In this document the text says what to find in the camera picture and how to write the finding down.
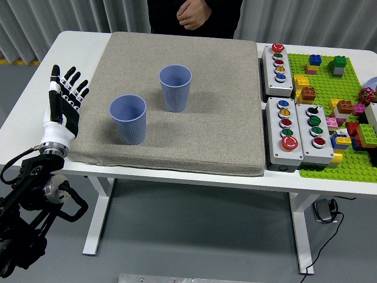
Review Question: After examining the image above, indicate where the grey pleated curtain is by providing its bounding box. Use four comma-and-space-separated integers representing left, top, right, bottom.
0, 0, 377, 67

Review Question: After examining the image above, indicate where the grey five-button control box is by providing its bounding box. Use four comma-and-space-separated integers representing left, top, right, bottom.
265, 96, 305, 172
261, 43, 295, 97

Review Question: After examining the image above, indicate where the green orange brick stack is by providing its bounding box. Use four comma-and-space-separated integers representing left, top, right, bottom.
355, 123, 377, 149

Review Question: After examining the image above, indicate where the red toy brick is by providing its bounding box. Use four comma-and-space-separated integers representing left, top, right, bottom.
346, 122, 361, 138

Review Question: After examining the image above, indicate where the white table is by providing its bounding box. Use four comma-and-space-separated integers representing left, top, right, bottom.
0, 31, 377, 275

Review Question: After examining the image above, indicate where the grey-brown cushion mat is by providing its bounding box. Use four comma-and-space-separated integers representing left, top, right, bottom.
64, 31, 267, 177

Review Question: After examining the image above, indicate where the grey four-button control box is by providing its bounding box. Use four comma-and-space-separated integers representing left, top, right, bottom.
295, 103, 335, 171

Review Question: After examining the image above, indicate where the black power cable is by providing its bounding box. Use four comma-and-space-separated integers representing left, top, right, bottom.
303, 199, 345, 277

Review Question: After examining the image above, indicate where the blue yellow pink brick stack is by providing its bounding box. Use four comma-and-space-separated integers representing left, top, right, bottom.
305, 54, 323, 75

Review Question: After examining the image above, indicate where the orange toy brick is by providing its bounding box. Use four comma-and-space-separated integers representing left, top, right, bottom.
336, 100, 355, 116
299, 87, 318, 104

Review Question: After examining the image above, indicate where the green studded baseplate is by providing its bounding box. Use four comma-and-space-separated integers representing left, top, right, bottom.
287, 52, 377, 184

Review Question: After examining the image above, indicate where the yellow toy brick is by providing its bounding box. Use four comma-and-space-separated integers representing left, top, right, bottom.
293, 74, 310, 93
325, 152, 344, 169

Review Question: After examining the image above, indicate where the white box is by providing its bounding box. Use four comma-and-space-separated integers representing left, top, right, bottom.
364, 103, 377, 128

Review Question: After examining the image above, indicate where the person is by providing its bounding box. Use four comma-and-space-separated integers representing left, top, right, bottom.
147, 0, 244, 39

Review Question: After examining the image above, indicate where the green grey brick stack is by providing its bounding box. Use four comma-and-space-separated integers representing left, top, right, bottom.
329, 55, 348, 78

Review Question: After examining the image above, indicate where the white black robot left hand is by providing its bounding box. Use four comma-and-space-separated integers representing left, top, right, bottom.
39, 64, 91, 147

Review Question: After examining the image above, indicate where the blue ribbed plastic cup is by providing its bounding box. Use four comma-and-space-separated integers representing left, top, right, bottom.
108, 94, 147, 146
158, 64, 193, 113

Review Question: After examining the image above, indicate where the grey power adapter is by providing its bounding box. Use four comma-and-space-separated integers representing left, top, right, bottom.
312, 199, 336, 222

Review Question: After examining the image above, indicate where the person's hand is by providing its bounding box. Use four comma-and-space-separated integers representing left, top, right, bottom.
176, 0, 213, 30

